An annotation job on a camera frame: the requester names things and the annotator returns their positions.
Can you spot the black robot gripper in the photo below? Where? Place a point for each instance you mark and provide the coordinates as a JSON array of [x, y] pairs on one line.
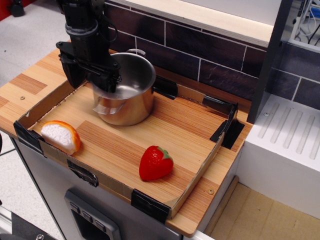
[[87, 53]]

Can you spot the red plastic strawberry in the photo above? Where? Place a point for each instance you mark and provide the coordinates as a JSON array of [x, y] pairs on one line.
[[155, 163]]

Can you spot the dark grey right post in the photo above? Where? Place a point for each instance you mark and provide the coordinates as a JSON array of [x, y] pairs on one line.
[[260, 94]]

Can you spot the grey oven control panel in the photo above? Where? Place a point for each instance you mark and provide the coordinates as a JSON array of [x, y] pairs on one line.
[[90, 222]]

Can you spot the white toy sink drainboard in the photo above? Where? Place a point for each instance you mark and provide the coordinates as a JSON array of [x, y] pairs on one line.
[[290, 130]]

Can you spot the stainless steel pot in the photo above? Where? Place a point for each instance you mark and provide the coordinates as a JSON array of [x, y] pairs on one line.
[[133, 99]]

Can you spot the light wooden shelf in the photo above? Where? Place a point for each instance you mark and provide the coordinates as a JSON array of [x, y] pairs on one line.
[[225, 24]]

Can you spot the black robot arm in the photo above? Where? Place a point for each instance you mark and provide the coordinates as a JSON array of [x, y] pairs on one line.
[[83, 11]]

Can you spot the orange slice toy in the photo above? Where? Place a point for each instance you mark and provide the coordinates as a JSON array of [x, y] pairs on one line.
[[62, 136]]

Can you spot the cardboard fence with black tape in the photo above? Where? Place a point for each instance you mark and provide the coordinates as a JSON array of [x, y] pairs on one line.
[[194, 129]]

